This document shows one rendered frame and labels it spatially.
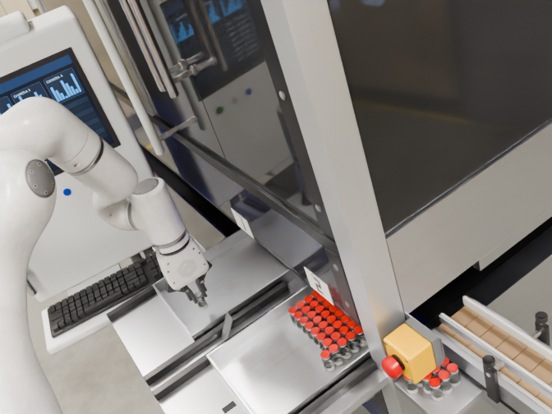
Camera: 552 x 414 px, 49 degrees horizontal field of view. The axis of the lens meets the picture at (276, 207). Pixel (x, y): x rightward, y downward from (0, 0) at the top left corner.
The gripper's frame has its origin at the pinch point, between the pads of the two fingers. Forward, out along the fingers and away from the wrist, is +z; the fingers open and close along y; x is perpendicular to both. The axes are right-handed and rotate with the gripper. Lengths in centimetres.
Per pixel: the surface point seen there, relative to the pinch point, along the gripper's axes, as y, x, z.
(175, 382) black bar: -15.4, -14.8, 6.9
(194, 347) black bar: -7.6, -9.1, 6.6
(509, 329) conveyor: 39, -60, 0
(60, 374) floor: -53, 125, 97
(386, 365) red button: 16, -53, -5
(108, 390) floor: -37, 97, 97
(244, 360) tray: -0.3, -19.9, 8.2
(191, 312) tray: -2.7, 4.1, 8.2
